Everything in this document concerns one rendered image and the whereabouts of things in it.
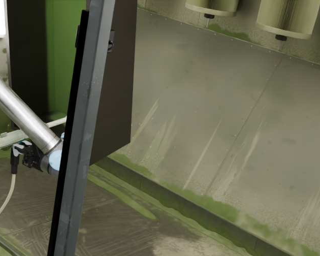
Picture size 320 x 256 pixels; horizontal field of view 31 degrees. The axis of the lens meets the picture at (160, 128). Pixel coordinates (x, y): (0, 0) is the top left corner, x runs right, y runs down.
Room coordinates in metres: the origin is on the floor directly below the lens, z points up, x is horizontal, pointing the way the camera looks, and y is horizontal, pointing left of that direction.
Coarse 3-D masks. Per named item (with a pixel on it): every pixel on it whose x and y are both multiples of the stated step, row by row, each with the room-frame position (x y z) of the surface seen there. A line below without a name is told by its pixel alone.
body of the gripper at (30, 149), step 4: (28, 148) 2.41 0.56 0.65; (32, 148) 2.41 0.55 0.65; (28, 152) 2.38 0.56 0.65; (32, 152) 2.38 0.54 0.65; (24, 156) 2.41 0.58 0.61; (28, 156) 2.38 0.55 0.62; (32, 156) 2.38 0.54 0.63; (24, 160) 2.41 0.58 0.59; (28, 160) 2.38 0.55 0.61; (32, 160) 2.39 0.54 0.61; (36, 160) 2.39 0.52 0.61; (40, 160) 2.35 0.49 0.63; (28, 164) 2.38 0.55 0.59; (32, 164) 2.39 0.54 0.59; (36, 164) 2.38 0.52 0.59; (40, 164) 2.35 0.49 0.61; (36, 168) 2.39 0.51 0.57; (40, 168) 2.37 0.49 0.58
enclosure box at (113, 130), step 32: (32, 0) 3.13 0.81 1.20; (64, 0) 3.21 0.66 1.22; (128, 0) 2.86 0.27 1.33; (32, 32) 3.15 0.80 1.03; (64, 32) 3.25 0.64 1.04; (128, 32) 2.90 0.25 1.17; (32, 64) 3.18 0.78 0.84; (64, 64) 3.28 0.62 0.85; (128, 64) 2.94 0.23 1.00; (32, 96) 3.20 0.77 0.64; (64, 96) 3.32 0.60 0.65; (128, 96) 2.98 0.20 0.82; (64, 128) 3.16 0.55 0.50; (96, 128) 2.79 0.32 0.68; (128, 128) 3.03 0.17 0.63; (96, 160) 2.83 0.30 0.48
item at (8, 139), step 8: (56, 120) 2.69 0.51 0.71; (64, 120) 2.72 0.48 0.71; (0, 136) 2.38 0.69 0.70; (8, 136) 2.40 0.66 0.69; (16, 136) 2.43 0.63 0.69; (24, 136) 2.48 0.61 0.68; (0, 144) 2.35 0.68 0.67; (8, 144) 2.39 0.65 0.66; (16, 160) 2.46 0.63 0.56; (16, 168) 2.47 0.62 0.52
